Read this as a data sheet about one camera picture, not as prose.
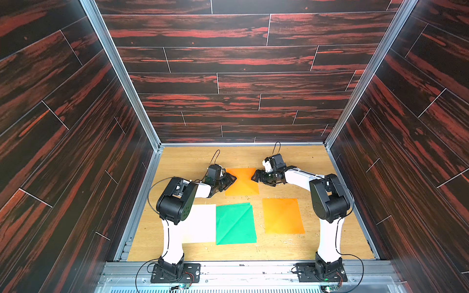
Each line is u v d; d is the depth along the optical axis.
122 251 0.82
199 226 0.86
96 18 0.68
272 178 0.87
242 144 1.22
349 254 0.66
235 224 0.87
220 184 0.88
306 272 0.73
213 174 0.82
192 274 0.72
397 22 0.69
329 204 0.54
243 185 1.02
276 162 0.82
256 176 0.93
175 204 0.54
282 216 0.91
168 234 0.58
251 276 0.73
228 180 0.91
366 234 0.89
